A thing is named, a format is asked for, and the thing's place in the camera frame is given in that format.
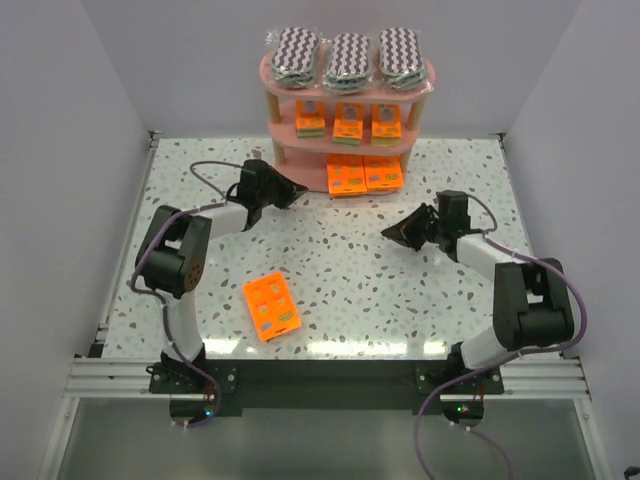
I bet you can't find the striped sponge pack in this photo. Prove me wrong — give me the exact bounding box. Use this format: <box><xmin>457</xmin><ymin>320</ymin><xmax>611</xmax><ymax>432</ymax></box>
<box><xmin>378</xmin><ymin>27</ymin><xmax>432</xmax><ymax>91</ymax></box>
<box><xmin>323</xmin><ymin>33</ymin><xmax>373</xmax><ymax>94</ymax></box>
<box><xmin>266</xmin><ymin>26</ymin><xmax>322</xmax><ymax>90</ymax></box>

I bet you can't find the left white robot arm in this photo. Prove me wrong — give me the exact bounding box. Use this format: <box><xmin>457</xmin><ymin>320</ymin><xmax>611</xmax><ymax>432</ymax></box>
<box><xmin>129</xmin><ymin>159</ymin><xmax>309</xmax><ymax>374</ymax></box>

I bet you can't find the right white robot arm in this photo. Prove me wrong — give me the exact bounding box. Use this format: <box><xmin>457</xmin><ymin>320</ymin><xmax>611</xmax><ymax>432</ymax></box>
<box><xmin>381</xmin><ymin>190</ymin><xmax>575</xmax><ymax>383</ymax></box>

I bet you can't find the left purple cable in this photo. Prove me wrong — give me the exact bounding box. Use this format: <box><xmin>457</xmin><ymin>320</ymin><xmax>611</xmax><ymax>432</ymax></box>
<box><xmin>128</xmin><ymin>160</ymin><xmax>249</xmax><ymax>429</ymax></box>

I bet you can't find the orange flat pack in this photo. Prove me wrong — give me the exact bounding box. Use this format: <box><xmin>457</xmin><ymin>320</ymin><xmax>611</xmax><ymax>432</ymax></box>
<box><xmin>327</xmin><ymin>153</ymin><xmax>367</xmax><ymax>197</ymax></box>
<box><xmin>243</xmin><ymin>272</ymin><xmax>302</xmax><ymax>342</ymax></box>
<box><xmin>363</xmin><ymin>156</ymin><xmax>404</xmax><ymax>192</ymax></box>

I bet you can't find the pink three-tier shelf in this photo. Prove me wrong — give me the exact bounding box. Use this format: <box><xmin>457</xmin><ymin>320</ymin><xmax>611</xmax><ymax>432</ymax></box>
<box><xmin>259</xmin><ymin>45</ymin><xmax>432</xmax><ymax>192</ymax></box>

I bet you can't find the orange sponge box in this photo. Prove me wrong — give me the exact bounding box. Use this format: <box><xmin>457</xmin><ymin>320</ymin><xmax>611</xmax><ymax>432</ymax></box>
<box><xmin>371</xmin><ymin>104</ymin><xmax>402</xmax><ymax>146</ymax></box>
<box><xmin>332</xmin><ymin>103</ymin><xmax>365</xmax><ymax>146</ymax></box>
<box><xmin>295</xmin><ymin>100</ymin><xmax>326</xmax><ymax>138</ymax></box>

